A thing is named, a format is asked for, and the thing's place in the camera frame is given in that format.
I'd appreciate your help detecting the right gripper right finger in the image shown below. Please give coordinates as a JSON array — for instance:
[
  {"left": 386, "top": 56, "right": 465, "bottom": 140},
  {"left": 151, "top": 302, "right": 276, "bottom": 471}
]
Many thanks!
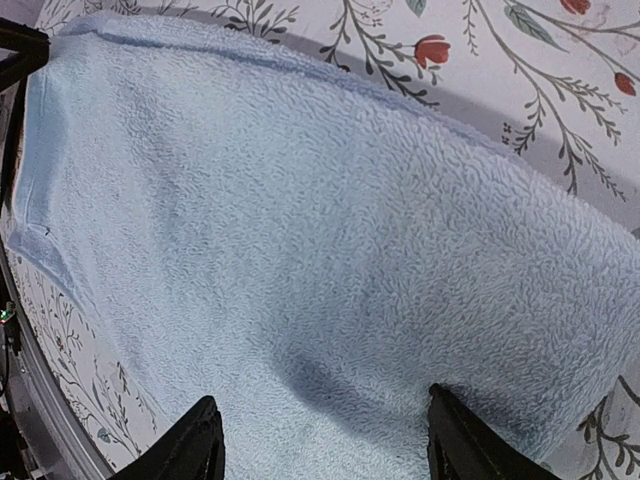
[{"left": 427, "top": 384, "right": 556, "bottom": 480}]

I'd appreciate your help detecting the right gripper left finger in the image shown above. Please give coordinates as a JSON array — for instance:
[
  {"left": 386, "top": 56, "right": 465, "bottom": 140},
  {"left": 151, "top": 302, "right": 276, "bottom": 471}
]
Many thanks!
[{"left": 110, "top": 395, "right": 225, "bottom": 480}]

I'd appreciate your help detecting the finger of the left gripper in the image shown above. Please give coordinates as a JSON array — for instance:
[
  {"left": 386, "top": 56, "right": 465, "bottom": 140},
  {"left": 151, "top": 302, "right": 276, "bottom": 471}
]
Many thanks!
[{"left": 0, "top": 18, "right": 50, "bottom": 93}]

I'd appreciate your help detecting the light blue cloth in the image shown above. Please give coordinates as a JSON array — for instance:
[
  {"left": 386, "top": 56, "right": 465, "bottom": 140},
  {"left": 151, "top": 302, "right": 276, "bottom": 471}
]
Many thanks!
[{"left": 8, "top": 12, "right": 639, "bottom": 479}]

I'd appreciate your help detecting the floral table cloth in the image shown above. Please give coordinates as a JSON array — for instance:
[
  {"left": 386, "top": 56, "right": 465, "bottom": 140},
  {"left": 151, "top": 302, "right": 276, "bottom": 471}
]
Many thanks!
[{"left": 1, "top": 1, "right": 639, "bottom": 472}]

